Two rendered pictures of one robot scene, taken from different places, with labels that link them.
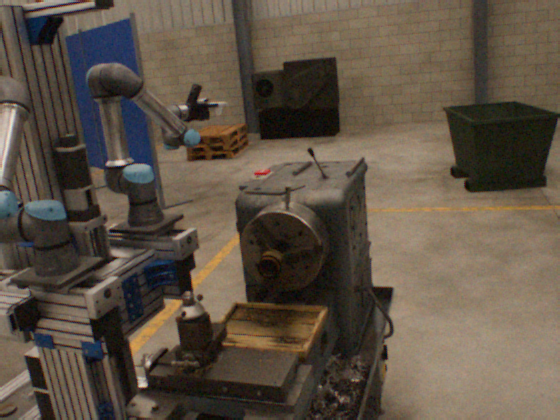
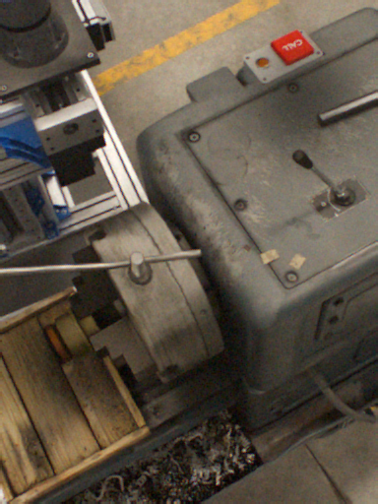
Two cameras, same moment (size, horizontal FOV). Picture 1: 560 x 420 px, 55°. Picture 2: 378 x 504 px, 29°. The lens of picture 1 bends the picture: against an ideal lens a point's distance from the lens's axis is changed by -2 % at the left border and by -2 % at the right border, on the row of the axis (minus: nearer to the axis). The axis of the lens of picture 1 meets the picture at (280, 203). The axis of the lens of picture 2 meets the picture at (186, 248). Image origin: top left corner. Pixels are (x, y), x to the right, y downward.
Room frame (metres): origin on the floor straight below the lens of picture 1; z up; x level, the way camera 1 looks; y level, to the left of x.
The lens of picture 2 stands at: (1.63, -0.47, 2.30)
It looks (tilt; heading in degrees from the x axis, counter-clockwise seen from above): 63 degrees down; 50
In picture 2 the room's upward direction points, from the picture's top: 9 degrees counter-clockwise
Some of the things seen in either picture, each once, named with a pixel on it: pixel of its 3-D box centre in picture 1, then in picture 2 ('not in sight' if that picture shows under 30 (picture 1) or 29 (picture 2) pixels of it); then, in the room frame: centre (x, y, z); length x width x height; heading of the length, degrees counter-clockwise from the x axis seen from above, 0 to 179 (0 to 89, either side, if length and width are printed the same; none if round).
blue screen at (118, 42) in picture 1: (94, 110); not in sight; (8.23, 2.62, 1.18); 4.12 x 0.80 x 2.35; 35
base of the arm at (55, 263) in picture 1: (55, 254); not in sight; (1.72, 0.77, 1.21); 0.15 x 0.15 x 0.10
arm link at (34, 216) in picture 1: (45, 221); not in sight; (1.72, 0.78, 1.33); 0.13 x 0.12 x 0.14; 86
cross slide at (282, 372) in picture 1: (219, 369); not in sight; (1.35, 0.22, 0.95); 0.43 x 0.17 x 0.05; 71
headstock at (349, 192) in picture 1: (307, 218); (323, 195); (2.30, -0.11, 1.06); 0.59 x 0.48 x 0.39; 161
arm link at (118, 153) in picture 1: (114, 130); not in sight; (2.26, 0.65, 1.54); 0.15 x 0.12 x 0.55; 44
